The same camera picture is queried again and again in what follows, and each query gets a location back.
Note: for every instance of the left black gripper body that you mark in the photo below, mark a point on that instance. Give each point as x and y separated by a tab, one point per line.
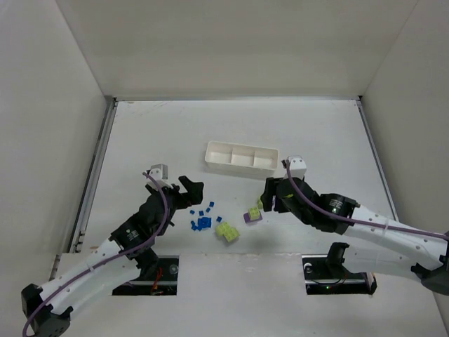
175	195

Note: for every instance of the purple lego brick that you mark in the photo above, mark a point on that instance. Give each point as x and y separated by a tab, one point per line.
247	220

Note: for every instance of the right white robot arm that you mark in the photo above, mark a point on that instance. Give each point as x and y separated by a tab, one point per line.
402	250

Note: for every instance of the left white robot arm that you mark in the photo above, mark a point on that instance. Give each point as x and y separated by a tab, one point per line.
124	256

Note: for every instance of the blue lego pile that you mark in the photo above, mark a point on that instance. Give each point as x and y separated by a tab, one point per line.
201	224

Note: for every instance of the white three-compartment tray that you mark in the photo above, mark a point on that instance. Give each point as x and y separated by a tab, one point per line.
248	160

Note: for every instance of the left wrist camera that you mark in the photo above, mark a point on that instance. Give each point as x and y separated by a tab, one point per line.
158	172

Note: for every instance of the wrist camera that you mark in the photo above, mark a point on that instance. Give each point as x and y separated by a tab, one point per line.
158	172
297	166

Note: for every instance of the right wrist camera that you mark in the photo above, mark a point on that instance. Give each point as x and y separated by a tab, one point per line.
297	166

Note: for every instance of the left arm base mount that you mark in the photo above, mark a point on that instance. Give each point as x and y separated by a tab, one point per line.
162	282

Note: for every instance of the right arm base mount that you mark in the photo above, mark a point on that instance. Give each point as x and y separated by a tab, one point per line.
326	275

